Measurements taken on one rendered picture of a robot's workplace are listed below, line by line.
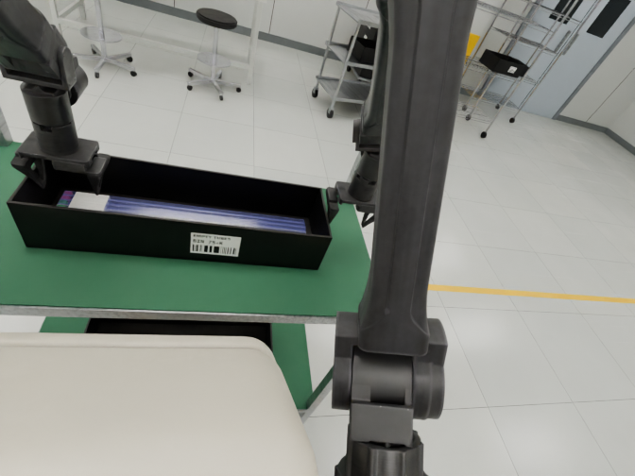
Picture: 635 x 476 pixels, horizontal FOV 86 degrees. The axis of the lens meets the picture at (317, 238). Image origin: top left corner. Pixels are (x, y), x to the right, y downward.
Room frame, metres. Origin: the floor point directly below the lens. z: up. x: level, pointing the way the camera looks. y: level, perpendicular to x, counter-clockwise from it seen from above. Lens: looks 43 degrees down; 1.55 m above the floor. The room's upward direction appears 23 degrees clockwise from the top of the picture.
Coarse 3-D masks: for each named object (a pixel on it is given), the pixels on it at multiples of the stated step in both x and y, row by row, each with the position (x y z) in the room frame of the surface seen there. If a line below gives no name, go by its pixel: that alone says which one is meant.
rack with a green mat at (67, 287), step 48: (0, 144) 0.52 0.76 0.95; (0, 192) 0.40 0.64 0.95; (0, 240) 0.31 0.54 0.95; (336, 240) 0.66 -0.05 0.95; (0, 288) 0.23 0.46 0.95; (48, 288) 0.26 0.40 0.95; (96, 288) 0.29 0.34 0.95; (144, 288) 0.33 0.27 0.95; (192, 288) 0.37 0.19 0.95; (240, 288) 0.41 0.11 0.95; (288, 288) 0.46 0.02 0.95; (336, 288) 0.51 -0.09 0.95; (288, 336) 0.70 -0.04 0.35; (288, 384) 0.53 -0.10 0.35
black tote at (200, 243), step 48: (48, 192) 0.42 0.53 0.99; (144, 192) 0.53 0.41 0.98; (192, 192) 0.57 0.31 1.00; (240, 192) 0.62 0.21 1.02; (288, 192) 0.66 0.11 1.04; (48, 240) 0.33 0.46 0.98; (96, 240) 0.36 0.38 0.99; (144, 240) 0.39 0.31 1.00; (192, 240) 0.43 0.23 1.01; (240, 240) 0.46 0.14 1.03; (288, 240) 0.50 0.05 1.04
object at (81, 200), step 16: (64, 192) 0.43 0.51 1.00; (80, 192) 0.45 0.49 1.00; (80, 208) 0.41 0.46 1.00; (96, 208) 0.43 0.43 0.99; (112, 208) 0.44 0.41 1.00; (128, 208) 0.46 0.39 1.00; (144, 208) 0.47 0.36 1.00; (160, 208) 0.49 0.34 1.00; (176, 208) 0.51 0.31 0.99; (192, 208) 0.53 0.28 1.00; (208, 208) 0.55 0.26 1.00; (224, 224) 0.52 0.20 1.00; (240, 224) 0.54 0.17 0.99; (256, 224) 0.56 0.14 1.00; (272, 224) 0.58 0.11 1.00; (288, 224) 0.60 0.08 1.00; (304, 224) 0.62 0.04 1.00
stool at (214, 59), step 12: (204, 12) 3.02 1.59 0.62; (216, 12) 3.15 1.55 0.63; (216, 24) 2.94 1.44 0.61; (228, 24) 3.01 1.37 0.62; (216, 36) 3.07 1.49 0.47; (216, 48) 3.08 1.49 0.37; (204, 60) 2.97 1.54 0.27; (216, 60) 3.07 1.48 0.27; (228, 60) 3.17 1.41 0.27; (192, 72) 3.10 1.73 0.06; (192, 84) 2.87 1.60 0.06; (216, 84) 3.02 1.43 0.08; (228, 84) 3.14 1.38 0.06; (240, 84) 3.21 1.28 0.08
